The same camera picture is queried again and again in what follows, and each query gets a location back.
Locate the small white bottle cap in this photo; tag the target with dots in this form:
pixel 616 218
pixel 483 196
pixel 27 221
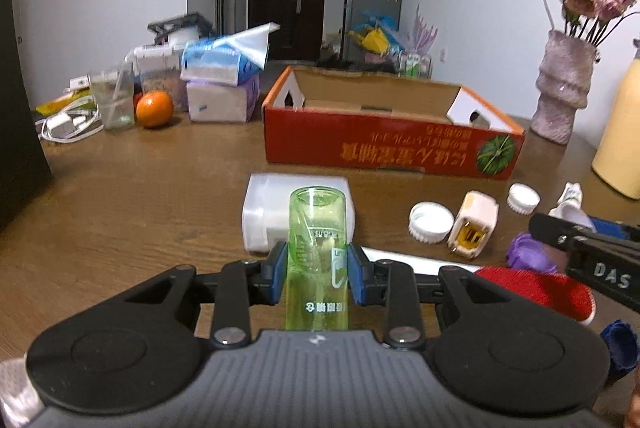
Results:
pixel 522 199

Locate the purple decorative feather plant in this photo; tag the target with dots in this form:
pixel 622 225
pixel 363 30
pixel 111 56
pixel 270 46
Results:
pixel 422 36

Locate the purple round object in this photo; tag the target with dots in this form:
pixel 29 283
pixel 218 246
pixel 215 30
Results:
pixel 528 254

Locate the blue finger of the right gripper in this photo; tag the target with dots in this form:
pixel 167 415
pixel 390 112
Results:
pixel 609 228

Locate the purple tissue pack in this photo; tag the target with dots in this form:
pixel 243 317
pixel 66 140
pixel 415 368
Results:
pixel 211 102

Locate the white cream perfume-style bottle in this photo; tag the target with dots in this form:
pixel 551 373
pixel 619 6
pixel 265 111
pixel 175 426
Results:
pixel 474 224

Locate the black gripper tool on container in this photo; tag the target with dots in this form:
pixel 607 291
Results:
pixel 181 29

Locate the red cardboard produce box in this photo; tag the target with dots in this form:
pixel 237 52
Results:
pixel 373 120

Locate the large white bottle cap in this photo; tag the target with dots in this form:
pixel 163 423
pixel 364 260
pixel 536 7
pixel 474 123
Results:
pixel 430 222

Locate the clear drinking glass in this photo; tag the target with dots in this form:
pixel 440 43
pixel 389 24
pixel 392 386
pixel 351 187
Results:
pixel 113 92

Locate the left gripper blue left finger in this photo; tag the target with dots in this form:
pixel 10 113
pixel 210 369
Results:
pixel 272 275

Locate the pink textured flower vase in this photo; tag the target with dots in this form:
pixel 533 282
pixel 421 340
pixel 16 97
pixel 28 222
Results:
pixel 563 82

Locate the black monitor edge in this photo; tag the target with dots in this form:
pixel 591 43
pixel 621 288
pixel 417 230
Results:
pixel 24 170

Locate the green transparent plastic bottle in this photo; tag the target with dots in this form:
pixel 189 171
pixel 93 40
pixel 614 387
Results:
pixel 316 286

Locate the cream yellow thermos jug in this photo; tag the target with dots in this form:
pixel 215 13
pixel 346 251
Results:
pixel 617 161

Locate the clear storage container white lid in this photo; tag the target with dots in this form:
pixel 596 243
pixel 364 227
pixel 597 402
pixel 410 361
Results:
pixel 158 68

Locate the yellow and blue bags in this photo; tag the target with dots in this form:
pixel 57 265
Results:
pixel 377 34

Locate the orange fruit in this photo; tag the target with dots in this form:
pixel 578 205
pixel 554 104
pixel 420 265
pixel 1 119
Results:
pixel 154 109

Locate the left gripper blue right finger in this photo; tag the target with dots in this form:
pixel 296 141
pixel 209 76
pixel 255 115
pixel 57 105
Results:
pixel 362 277

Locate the white rectangular plastic box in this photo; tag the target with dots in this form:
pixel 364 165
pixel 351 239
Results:
pixel 265 207

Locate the white wire storage cart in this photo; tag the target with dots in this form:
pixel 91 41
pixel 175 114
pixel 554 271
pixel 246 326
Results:
pixel 414 65

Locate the small white figurine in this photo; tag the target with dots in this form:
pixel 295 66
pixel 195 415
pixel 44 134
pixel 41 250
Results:
pixel 569 207

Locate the blue tissue pack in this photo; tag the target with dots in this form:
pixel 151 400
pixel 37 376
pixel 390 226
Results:
pixel 228 60

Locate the blue bottle cap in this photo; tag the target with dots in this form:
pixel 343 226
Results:
pixel 623 348

